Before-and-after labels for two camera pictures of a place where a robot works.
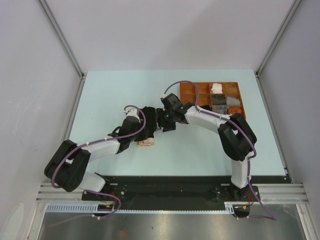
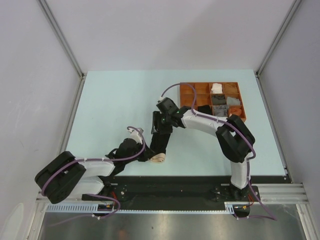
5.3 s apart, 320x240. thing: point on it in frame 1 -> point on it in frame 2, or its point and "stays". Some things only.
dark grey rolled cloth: x=219 y=99 stays
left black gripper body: x=139 y=127 -> x=138 y=149
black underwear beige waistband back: x=146 y=138 -> x=161 y=133
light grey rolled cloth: x=232 y=101 stays
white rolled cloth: x=216 y=88 stays
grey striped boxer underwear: x=222 y=109 stays
